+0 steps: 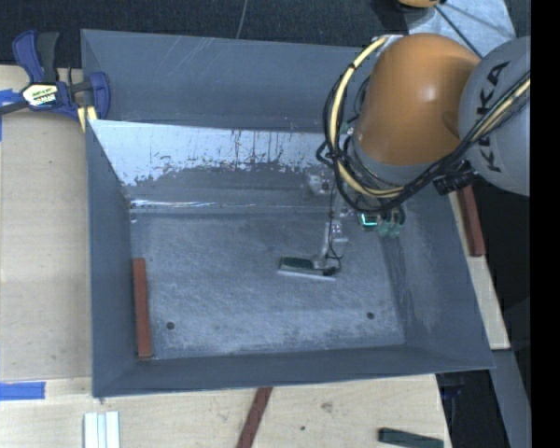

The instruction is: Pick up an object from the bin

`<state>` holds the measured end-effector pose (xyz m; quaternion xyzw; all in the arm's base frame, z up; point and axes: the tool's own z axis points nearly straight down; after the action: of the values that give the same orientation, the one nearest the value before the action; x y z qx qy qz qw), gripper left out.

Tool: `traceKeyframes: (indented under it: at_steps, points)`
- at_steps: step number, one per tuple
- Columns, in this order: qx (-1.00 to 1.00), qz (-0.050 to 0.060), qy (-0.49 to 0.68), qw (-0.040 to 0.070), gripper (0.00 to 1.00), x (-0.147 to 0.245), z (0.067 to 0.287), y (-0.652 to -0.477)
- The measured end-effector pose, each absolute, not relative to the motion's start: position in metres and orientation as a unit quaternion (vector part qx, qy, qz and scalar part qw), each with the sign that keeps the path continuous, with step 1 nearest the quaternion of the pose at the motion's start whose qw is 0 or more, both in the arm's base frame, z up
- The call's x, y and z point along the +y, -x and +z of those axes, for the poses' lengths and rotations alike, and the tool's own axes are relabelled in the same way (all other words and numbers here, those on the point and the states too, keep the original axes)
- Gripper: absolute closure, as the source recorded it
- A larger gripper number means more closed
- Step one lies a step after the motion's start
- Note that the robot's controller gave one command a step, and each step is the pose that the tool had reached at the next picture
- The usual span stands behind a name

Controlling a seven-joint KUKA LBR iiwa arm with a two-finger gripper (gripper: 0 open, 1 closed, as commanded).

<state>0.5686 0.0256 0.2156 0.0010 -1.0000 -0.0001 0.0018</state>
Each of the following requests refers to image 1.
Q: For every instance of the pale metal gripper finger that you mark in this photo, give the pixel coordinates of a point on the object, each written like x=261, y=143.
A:
x=337, y=232
x=318, y=184

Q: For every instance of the dark green flat block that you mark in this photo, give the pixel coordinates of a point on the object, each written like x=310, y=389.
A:
x=298, y=264
x=408, y=438

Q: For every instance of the red-brown flat block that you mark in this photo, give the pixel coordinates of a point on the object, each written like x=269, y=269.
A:
x=254, y=418
x=472, y=224
x=142, y=308

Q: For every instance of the grey metal bin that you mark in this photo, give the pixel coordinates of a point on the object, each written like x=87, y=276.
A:
x=242, y=306

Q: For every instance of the pale wood board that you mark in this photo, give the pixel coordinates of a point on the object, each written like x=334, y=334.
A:
x=42, y=250

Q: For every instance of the black cylinder on white bracket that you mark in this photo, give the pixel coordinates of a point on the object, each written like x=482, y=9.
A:
x=452, y=182

